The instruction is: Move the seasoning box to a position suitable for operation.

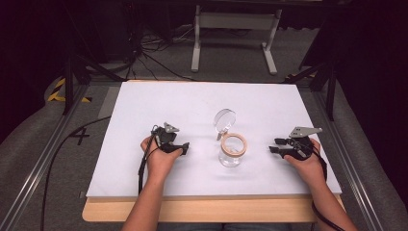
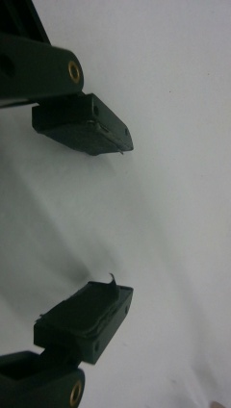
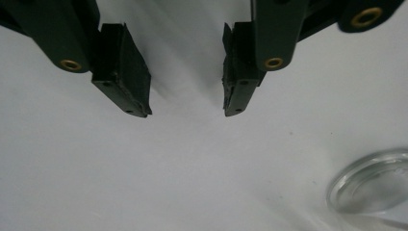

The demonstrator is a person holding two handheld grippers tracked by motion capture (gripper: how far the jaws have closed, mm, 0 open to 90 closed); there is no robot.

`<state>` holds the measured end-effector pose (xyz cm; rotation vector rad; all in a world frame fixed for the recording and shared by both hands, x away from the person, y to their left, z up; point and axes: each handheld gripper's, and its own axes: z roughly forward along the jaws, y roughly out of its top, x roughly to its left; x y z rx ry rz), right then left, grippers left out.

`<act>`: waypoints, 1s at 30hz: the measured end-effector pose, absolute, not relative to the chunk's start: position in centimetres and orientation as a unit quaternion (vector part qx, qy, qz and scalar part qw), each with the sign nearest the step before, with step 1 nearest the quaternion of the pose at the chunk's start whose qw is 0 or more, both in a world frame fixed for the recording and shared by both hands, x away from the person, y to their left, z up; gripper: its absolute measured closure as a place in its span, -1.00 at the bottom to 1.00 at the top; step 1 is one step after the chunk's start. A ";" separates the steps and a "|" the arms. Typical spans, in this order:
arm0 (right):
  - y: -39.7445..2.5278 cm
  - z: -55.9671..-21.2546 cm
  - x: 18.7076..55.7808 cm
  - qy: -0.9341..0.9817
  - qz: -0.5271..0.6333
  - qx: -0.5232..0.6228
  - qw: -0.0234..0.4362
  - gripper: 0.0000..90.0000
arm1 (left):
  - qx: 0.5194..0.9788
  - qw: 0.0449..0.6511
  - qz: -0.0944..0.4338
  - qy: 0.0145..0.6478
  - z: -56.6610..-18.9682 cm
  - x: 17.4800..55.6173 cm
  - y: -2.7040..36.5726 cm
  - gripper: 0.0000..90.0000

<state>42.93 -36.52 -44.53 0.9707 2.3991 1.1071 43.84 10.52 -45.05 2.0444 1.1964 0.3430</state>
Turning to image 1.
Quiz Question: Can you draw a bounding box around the white metal stand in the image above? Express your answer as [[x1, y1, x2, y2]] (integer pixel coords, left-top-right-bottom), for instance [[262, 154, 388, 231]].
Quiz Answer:
[[191, 4, 283, 77]]

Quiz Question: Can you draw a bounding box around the black floor cable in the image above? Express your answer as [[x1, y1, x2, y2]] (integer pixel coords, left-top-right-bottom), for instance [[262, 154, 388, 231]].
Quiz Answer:
[[39, 115, 112, 231]]

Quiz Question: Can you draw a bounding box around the bundle of floor cables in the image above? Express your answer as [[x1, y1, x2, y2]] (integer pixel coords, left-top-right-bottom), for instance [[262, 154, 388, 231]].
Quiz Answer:
[[123, 23, 198, 83]]

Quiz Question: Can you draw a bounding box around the clear glass jar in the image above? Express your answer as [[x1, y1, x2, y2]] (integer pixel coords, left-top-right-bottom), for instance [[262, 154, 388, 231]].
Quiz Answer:
[[217, 132, 248, 168]]

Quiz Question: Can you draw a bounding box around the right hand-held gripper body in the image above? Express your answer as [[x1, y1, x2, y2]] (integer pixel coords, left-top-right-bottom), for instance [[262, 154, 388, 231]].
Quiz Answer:
[[288, 126, 323, 162]]

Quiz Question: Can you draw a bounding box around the wooden table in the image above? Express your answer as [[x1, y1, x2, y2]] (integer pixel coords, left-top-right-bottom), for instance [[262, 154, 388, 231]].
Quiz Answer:
[[81, 78, 345, 224]]

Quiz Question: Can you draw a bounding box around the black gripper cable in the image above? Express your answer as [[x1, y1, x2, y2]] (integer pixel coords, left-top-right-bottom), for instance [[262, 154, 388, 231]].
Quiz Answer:
[[297, 139, 347, 231], [137, 124, 162, 195]]

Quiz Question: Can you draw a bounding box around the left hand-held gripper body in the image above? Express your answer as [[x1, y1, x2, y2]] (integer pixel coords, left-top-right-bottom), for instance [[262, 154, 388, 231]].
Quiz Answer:
[[151, 121, 181, 148]]

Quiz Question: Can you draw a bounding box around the white table cover sheet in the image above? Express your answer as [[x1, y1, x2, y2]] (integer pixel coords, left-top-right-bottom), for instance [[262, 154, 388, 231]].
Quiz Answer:
[[86, 80, 343, 199]]

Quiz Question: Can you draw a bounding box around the aluminium floor rail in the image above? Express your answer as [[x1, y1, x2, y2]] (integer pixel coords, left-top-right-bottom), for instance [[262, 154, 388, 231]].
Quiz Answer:
[[312, 90, 384, 231], [0, 82, 89, 231]]

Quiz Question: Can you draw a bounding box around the hinged glass jar lid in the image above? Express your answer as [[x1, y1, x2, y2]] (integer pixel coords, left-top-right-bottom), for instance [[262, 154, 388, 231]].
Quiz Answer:
[[213, 108, 238, 141]]

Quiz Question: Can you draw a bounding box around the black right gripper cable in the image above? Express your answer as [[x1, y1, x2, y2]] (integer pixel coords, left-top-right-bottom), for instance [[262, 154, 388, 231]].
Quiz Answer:
[[297, 139, 347, 231]]

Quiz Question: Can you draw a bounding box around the black tripod stand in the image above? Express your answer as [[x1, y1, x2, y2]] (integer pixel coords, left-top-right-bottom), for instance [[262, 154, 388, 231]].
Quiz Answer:
[[284, 52, 339, 122], [62, 52, 127, 116]]

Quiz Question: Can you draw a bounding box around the person's left hand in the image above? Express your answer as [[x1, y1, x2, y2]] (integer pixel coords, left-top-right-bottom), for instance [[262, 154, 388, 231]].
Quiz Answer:
[[140, 136, 184, 181]]

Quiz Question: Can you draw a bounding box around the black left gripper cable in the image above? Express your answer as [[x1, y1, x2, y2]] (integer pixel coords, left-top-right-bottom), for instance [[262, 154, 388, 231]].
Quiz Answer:
[[137, 124, 162, 195]]

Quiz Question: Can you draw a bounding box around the grey floor tape strip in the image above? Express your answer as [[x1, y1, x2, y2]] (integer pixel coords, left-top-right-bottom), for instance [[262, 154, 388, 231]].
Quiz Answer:
[[97, 85, 122, 119]]

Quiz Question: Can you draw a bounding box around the person's right hand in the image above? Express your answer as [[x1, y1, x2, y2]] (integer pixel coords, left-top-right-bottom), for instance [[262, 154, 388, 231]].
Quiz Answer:
[[283, 138, 327, 190]]

